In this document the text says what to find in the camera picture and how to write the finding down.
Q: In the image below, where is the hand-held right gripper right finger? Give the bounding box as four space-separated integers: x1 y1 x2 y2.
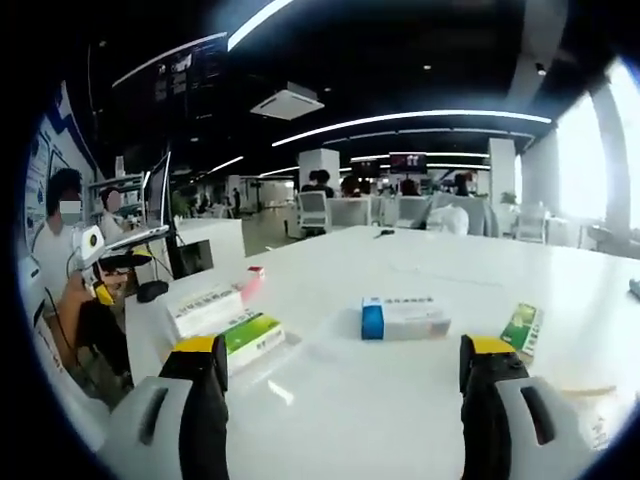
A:
458 333 596 480

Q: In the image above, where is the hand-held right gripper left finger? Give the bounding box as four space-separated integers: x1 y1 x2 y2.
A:
99 333 230 480

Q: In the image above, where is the light green medicine box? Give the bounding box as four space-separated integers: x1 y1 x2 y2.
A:
219 313 287 377

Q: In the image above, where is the dark green medicine box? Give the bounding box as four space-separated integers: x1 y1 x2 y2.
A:
498 301 545 362

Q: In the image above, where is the large white medicine box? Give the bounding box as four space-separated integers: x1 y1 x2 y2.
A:
166 283 245 337

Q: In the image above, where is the blue white medicine box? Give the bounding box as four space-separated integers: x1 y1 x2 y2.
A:
359 294 452 342

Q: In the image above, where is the red medicine box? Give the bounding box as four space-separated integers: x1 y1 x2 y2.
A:
233 265 267 301

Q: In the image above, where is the black laptop stand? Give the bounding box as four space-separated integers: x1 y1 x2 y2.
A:
97 252 184 279

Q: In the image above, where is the black computer mouse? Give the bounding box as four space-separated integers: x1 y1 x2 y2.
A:
136 280 170 304

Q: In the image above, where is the white metal shelf rack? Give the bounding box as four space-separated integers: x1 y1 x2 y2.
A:
88 172 147 221

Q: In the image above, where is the silver laptop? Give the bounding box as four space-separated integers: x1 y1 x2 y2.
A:
105 153 172 250

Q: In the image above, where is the black screen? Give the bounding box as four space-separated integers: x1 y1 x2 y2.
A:
176 238 215 280

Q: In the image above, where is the yellow rimmed tray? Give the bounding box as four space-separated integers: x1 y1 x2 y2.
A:
559 382 621 451

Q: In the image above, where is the hanging black display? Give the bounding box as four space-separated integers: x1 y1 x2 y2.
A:
110 32 229 119

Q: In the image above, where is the white bundled cloth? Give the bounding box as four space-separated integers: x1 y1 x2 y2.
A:
428 202 471 235

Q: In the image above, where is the white mesh office chair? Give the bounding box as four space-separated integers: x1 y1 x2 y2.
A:
296 192 332 236

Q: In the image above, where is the ceiling air conditioner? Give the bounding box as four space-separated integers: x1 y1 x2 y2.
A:
248 80 325 121

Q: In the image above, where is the white square pillar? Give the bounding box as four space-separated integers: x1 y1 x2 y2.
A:
488 137 517 231
298 147 341 194

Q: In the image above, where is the hanging red screen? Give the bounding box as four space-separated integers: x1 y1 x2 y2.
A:
388 152 429 175

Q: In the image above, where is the narrow bright window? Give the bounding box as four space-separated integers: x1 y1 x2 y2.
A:
556 93 602 222

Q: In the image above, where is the curved ceiling light strip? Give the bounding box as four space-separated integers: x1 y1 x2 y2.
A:
226 0 297 52
271 109 553 148

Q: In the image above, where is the wide bright window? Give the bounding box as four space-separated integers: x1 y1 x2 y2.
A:
612 59 640 236

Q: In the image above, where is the black device cable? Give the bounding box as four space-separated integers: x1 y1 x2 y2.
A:
45 248 81 364

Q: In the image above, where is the blue white wall poster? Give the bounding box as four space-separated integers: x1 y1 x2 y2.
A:
22 82 101 241

